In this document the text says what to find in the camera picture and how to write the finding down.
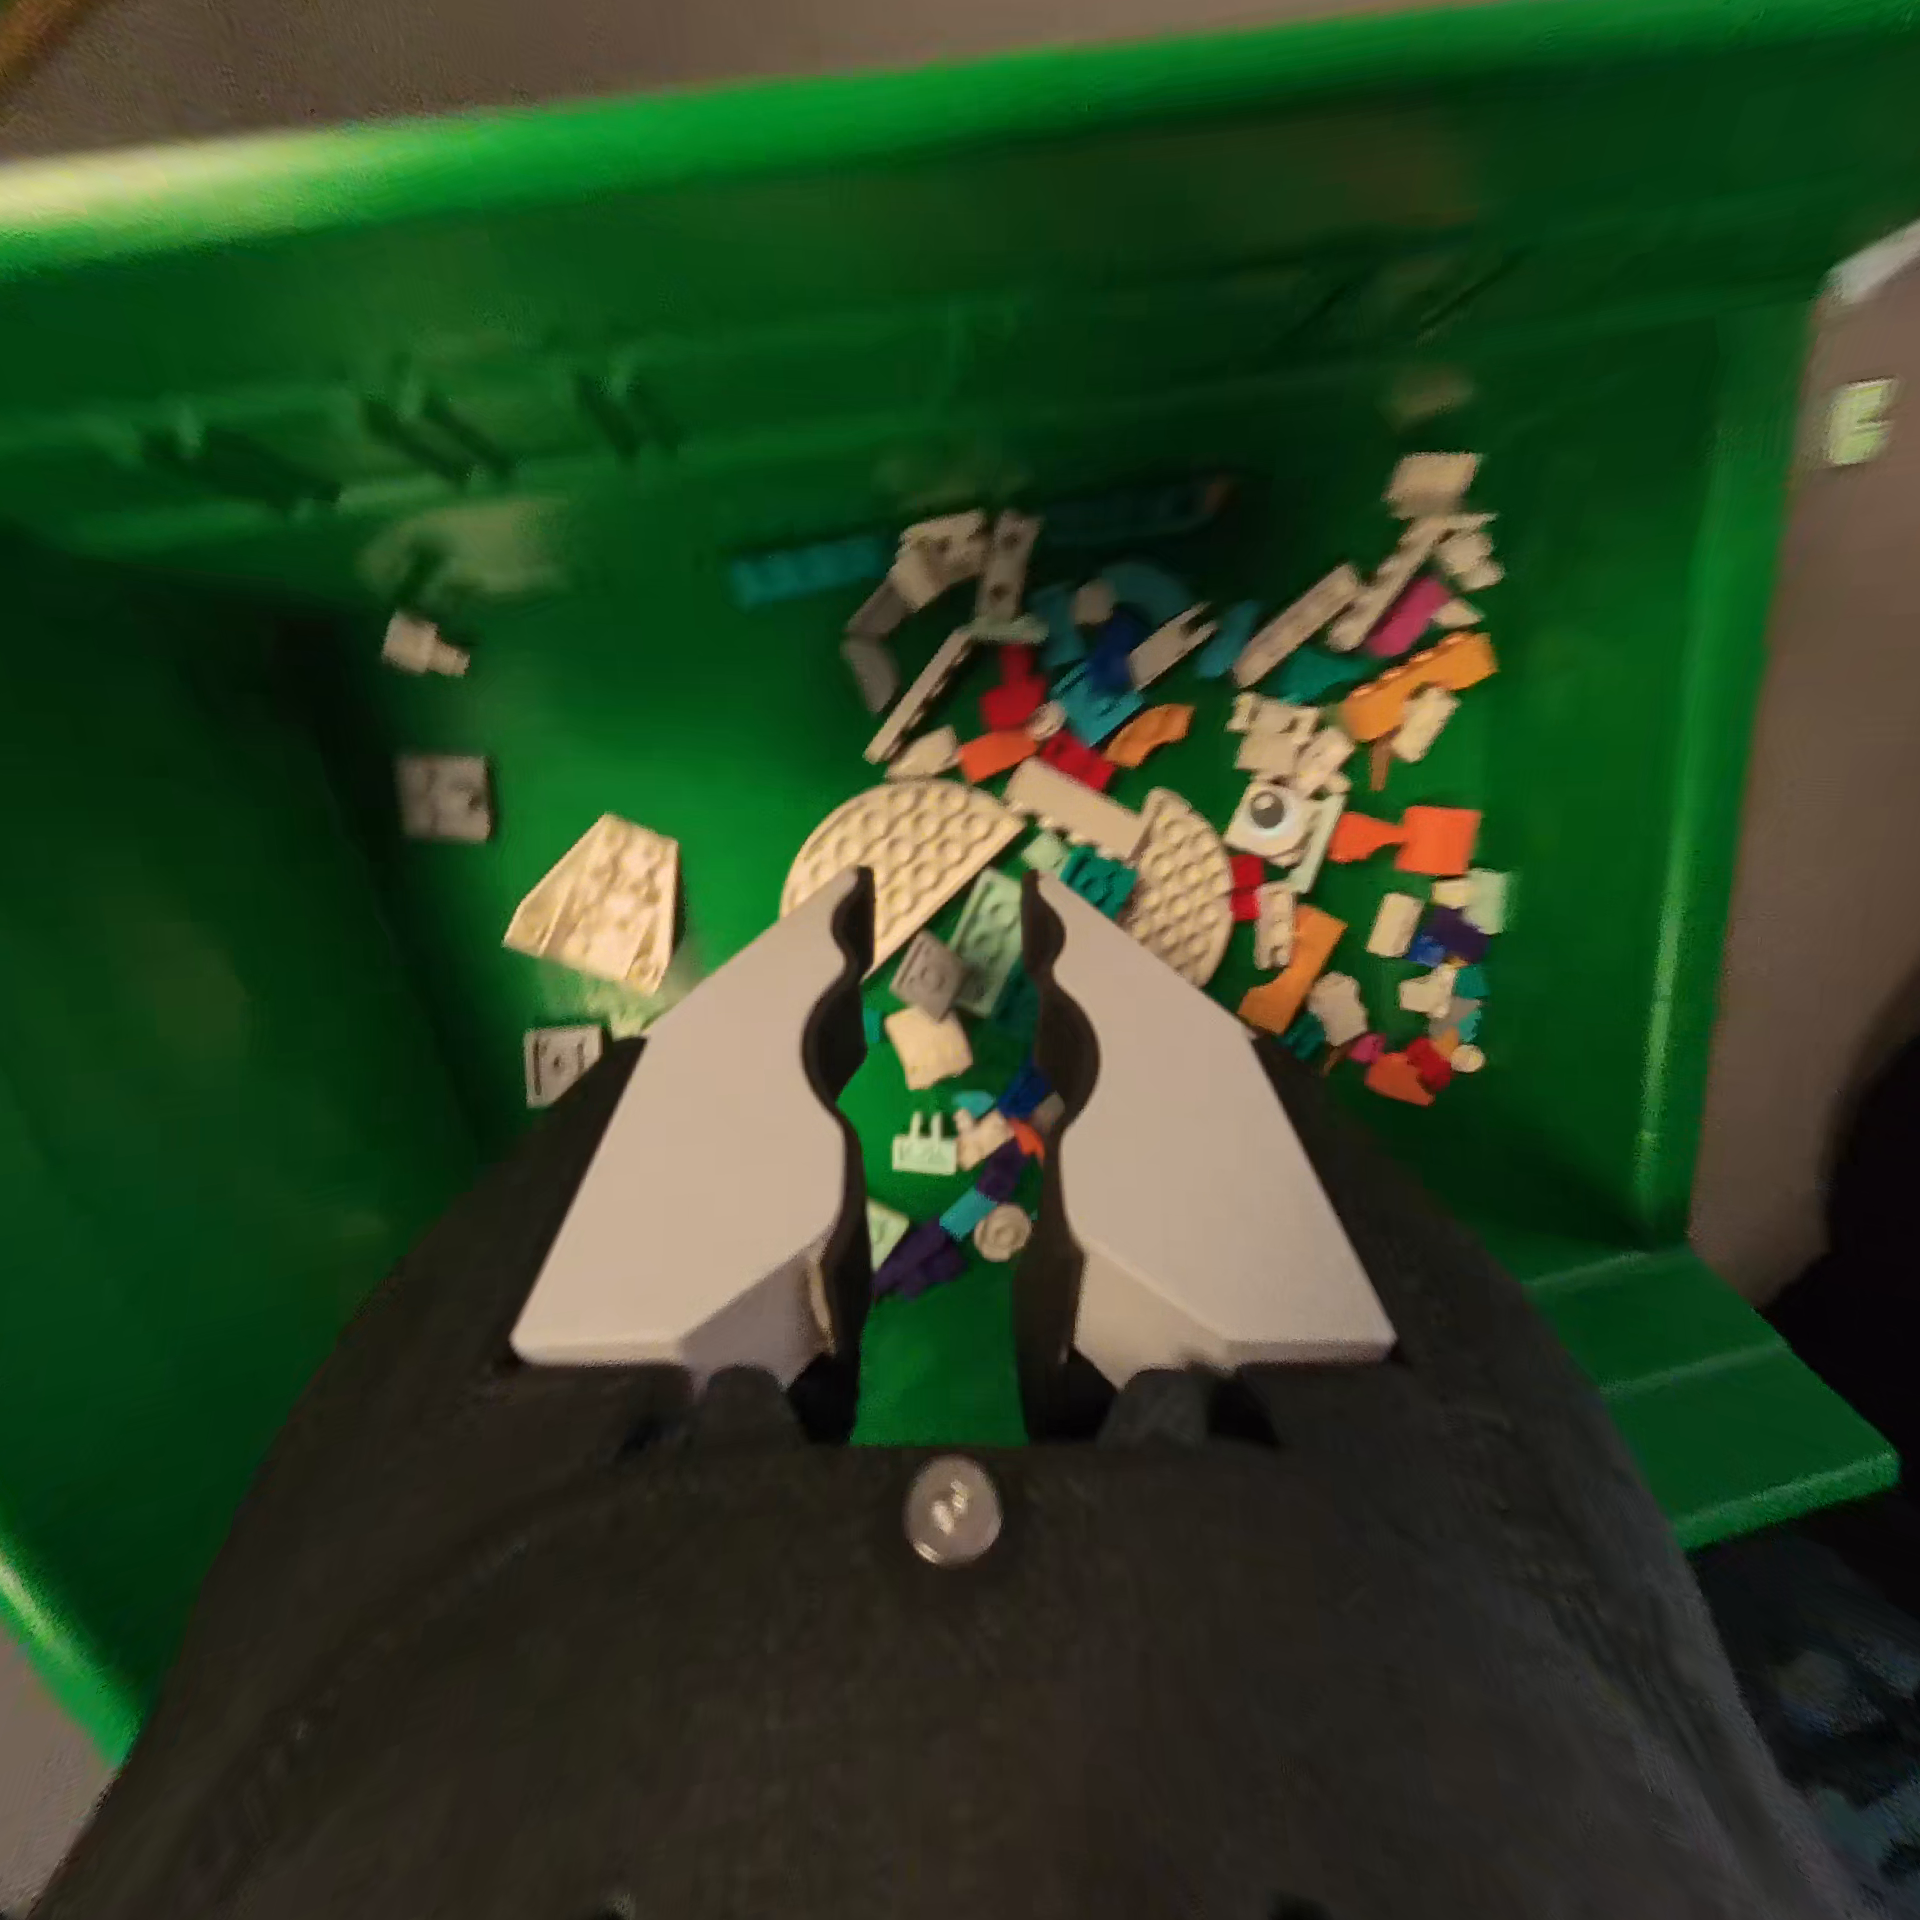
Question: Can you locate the white wedge lego plate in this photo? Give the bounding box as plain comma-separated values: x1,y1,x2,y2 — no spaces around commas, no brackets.
506,813,690,999

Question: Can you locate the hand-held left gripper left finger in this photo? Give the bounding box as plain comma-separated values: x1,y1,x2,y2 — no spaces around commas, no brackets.
506,867,879,1379

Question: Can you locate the green plastic bin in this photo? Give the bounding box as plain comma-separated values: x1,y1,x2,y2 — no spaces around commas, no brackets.
0,0,1920,1767

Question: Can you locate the grey square lego plate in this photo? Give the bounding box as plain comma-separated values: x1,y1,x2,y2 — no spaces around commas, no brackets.
395,751,492,840

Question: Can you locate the pile of lego pieces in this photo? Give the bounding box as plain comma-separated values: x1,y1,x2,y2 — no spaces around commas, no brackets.
842,454,1521,1312

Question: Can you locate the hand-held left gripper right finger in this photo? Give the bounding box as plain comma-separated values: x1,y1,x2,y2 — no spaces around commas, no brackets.
1027,870,1402,1398

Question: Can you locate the white half-round lego plate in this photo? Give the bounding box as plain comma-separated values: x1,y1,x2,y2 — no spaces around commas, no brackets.
1117,787,1243,990
783,782,1028,964

